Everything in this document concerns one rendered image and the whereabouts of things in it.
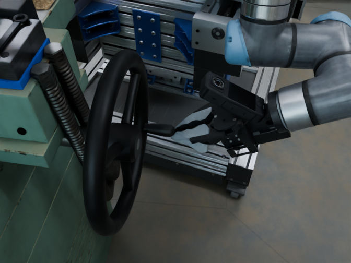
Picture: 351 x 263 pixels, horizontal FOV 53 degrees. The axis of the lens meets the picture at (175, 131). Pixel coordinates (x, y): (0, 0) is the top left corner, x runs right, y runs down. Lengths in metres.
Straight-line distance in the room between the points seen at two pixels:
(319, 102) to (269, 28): 0.14
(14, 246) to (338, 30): 0.65
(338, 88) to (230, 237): 0.91
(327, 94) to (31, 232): 0.57
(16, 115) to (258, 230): 1.09
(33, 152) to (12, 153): 0.03
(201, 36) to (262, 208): 0.78
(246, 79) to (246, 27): 1.01
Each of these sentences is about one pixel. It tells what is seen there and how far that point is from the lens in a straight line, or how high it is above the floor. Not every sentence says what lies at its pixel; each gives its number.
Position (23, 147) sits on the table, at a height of 0.87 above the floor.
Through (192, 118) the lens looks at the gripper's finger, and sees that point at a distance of 0.66.
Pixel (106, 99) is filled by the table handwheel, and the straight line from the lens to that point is 0.43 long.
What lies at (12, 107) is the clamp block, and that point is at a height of 0.94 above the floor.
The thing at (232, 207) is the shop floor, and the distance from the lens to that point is 1.42.
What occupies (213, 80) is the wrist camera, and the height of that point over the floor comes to 0.87.
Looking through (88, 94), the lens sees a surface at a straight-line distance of 0.93.
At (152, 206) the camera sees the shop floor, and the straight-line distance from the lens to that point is 1.41.
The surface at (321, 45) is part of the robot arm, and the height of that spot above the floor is 0.91.
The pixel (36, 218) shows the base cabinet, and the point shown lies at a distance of 0.74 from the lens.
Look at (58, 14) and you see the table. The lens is 0.73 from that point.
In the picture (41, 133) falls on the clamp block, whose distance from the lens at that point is 0.49.
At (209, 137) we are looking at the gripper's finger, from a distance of 0.60.
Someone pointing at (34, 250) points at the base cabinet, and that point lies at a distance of 0.76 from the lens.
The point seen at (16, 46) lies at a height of 1.00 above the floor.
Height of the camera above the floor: 1.25
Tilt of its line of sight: 50 degrees down
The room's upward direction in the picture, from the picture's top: straight up
